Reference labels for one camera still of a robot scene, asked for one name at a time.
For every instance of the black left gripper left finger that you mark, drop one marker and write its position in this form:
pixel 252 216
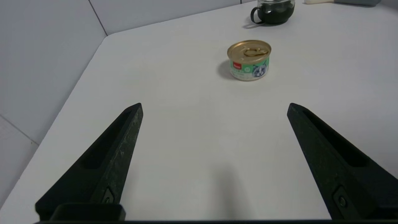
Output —
pixel 99 174

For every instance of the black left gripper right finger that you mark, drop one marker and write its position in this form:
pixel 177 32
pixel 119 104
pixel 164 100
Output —
pixel 345 169

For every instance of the gold lid green can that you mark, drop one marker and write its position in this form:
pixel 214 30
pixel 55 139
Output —
pixel 249 60

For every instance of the glass cup black holder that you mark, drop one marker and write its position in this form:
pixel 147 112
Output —
pixel 273 12

